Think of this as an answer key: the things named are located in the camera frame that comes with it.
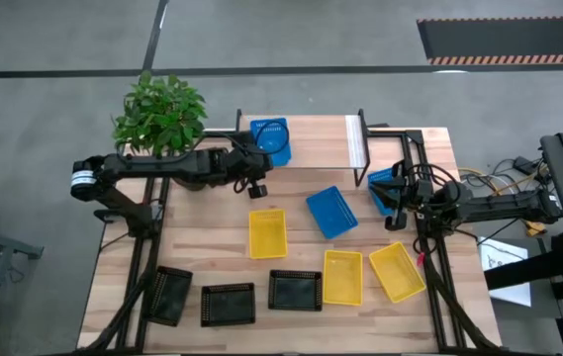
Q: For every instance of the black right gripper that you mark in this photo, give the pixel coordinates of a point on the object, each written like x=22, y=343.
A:
x=417, y=193

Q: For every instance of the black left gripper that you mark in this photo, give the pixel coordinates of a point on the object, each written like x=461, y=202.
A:
x=246, y=163

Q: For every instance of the blue plastic basket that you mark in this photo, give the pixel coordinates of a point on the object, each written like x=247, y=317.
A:
x=272, y=138
x=332, y=212
x=380, y=174

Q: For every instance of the yellow plastic basket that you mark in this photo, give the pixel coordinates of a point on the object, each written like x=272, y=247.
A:
x=397, y=272
x=267, y=234
x=343, y=278

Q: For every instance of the black plastic basket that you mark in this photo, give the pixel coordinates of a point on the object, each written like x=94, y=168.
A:
x=227, y=305
x=169, y=296
x=295, y=292

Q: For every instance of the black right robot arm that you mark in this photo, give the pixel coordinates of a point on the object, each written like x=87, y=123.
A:
x=508, y=205

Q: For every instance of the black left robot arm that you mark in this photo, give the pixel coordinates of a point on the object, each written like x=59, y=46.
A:
x=162, y=167

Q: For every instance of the white plastic strip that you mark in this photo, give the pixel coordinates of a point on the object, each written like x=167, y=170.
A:
x=355, y=143

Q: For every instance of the red tag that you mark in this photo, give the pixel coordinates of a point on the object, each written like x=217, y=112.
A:
x=420, y=258

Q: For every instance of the green leafy plant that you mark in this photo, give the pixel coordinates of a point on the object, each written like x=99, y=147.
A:
x=159, y=114

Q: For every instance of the white paper sheet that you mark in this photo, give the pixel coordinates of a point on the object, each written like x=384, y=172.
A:
x=501, y=254

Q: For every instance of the black power adapter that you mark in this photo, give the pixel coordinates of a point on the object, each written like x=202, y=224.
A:
x=525, y=164

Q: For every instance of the black cart leg bar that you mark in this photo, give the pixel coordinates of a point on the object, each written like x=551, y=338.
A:
x=528, y=269

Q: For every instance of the black hazard-striped floor mat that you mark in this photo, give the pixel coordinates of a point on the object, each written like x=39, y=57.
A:
x=508, y=39

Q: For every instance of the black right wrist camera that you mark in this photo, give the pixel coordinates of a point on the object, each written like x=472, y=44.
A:
x=396, y=221

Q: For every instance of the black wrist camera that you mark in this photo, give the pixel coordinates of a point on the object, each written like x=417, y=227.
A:
x=257, y=191
x=396, y=221

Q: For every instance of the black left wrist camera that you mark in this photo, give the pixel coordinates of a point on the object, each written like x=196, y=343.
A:
x=257, y=191

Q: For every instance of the black aluminium table frame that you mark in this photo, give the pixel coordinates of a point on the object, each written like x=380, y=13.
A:
x=414, y=135

